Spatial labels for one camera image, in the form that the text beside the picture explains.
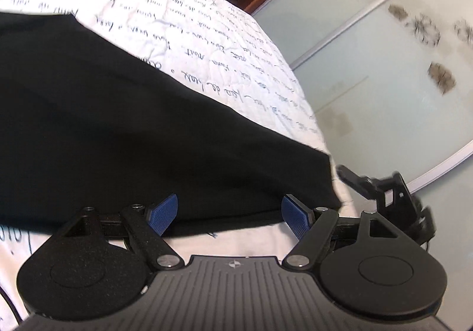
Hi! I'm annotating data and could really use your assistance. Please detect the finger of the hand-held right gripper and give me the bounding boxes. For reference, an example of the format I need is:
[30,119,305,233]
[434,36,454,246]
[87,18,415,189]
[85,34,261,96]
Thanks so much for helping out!
[336,164,378,201]

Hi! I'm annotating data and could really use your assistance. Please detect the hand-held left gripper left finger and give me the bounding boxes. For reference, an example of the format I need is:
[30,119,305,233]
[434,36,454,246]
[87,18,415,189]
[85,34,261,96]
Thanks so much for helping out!
[59,194,185,272]

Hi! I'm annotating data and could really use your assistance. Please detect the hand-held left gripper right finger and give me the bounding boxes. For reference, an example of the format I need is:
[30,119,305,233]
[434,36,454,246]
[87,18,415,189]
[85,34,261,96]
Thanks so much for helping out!
[281,194,403,270]

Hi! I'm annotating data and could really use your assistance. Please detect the black pants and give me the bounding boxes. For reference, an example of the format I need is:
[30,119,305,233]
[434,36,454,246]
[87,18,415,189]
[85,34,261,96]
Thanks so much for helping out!
[0,11,342,239]

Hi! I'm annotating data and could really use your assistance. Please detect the frosted glass sliding door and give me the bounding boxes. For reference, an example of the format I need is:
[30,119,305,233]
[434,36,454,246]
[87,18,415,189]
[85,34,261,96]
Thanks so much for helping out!
[253,0,459,71]
[292,0,473,191]

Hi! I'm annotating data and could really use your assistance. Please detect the white quilted printed blanket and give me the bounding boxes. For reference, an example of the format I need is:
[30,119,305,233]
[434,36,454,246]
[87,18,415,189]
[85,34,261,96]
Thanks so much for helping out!
[0,0,353,317]

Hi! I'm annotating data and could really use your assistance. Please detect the black cable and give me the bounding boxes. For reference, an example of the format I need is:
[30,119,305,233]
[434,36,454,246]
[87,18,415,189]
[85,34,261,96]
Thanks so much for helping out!
[0,286,22,321]

